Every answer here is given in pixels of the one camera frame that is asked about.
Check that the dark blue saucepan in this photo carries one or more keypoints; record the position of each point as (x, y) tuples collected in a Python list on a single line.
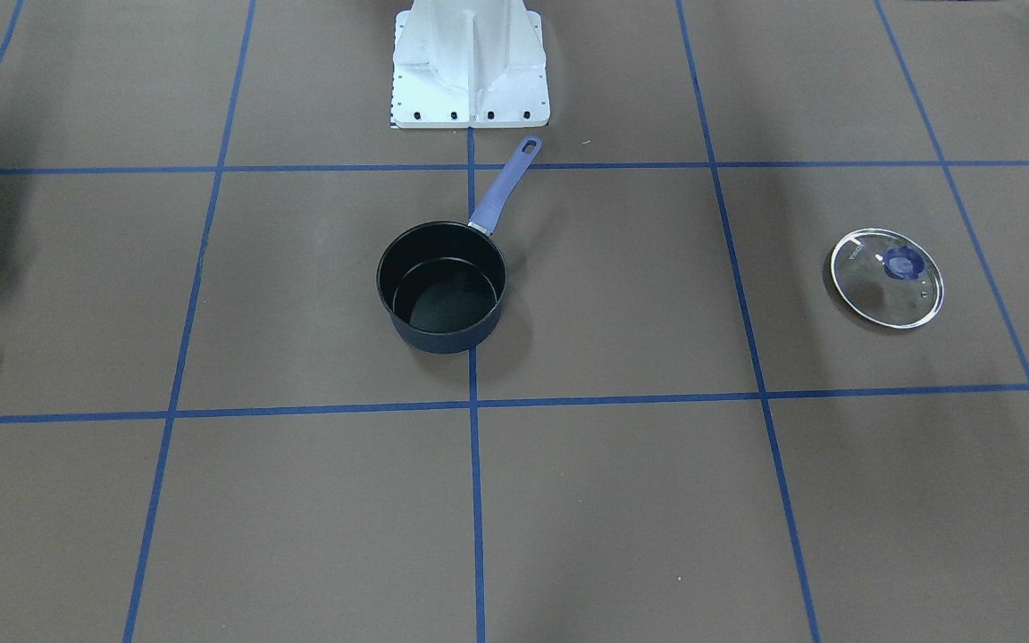
[(443, 283)]

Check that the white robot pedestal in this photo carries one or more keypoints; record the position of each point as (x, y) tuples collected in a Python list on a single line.
[(469, 64)]

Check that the glass pot lid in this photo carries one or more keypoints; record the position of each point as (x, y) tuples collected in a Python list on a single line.
[(886, 278)]

